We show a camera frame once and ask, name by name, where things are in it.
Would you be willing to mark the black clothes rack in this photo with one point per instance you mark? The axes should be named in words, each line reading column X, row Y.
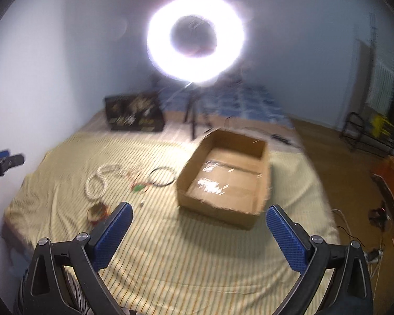
column 369, row 123

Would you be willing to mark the dark blue bangle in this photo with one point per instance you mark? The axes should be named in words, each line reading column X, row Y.
column 162, row 176

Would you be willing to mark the cream pearl necklace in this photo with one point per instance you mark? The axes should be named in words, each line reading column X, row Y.
column 133, row 172

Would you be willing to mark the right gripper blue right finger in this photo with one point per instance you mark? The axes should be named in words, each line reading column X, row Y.
column 349, row 290

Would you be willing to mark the black gift bag gold print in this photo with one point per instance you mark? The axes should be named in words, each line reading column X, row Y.
column 134, row 112

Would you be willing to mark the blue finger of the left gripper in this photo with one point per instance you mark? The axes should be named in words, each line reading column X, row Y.
column 8, row 161

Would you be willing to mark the red strap wristwatch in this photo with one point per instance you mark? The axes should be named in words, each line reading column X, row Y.
column 97, row 213

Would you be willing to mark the yellow black box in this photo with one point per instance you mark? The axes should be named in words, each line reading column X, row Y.
column 381, row 127

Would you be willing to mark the black tripod stand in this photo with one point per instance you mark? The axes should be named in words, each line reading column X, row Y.
column 195, row 102

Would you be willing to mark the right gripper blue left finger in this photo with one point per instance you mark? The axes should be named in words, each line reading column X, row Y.
column 45, row 290

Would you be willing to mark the brown cardboard box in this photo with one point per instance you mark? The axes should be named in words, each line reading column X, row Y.
column 227, row 178

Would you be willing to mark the yellow striped bed sheet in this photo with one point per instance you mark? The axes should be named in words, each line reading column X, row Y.
column 171, row 261

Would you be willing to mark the white ring light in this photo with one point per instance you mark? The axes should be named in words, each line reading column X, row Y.
column 195, row 40

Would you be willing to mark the white striped hanging towel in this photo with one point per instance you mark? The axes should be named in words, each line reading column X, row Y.
column 381, row 84

